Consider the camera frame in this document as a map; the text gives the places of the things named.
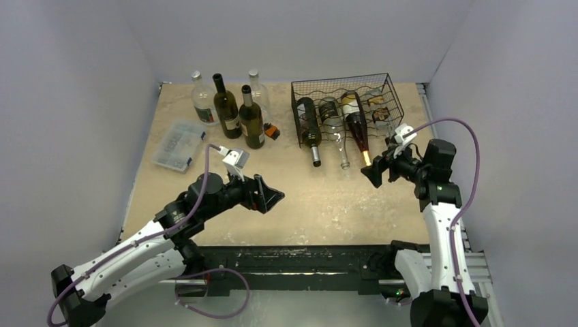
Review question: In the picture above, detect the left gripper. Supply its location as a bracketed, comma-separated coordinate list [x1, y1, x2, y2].
[201, 165, 283, 221]

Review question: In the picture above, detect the green bottle silver cap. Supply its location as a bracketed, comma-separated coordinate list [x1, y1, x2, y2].
[297, 97, 322, 168]

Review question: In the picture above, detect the clear glass bottle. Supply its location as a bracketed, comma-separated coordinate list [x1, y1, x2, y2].
[248, 68, 272, 123]
[191, 70, 219, 126]

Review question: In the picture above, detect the dark green wine bottle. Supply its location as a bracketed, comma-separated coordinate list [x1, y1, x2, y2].
[213, 73, 242, 139]

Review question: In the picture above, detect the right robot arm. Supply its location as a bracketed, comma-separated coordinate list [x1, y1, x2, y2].
[361, 139, 489, 326]

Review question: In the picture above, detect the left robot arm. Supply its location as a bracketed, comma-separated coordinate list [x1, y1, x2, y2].
[47, 172, 285, 326]

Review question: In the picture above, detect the red bottle gold cap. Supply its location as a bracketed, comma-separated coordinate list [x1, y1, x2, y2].
[341, 91, 371, 166]

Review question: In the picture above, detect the clear slim empty bottle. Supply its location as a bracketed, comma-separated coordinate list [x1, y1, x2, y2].
[318, 97, 350, 170]

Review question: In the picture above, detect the orange hex key set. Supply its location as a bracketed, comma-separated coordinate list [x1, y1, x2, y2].
[264, 123, 280, 140]

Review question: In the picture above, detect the clear plastic organizer box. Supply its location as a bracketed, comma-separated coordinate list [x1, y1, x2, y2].
[151, 119, 206, 174]

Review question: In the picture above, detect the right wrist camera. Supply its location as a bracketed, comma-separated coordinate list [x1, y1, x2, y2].
[393, 123, 416, 159]

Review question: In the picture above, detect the black wire wine rack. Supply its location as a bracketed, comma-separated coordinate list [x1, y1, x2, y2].
[290, 73, 405, 146]

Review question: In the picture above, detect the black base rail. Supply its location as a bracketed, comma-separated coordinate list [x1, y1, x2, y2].
[157, 245, 439, 299]

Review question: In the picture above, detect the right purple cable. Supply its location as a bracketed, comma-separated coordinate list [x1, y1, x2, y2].
[384, 117, 482, 327]

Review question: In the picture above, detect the purple cable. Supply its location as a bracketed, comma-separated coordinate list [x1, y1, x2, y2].
[47, 144, 251, 327]
[384, 117, 482, 327]

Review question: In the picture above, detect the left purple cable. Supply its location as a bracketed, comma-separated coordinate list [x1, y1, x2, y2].
[47, 144, 251, 327]

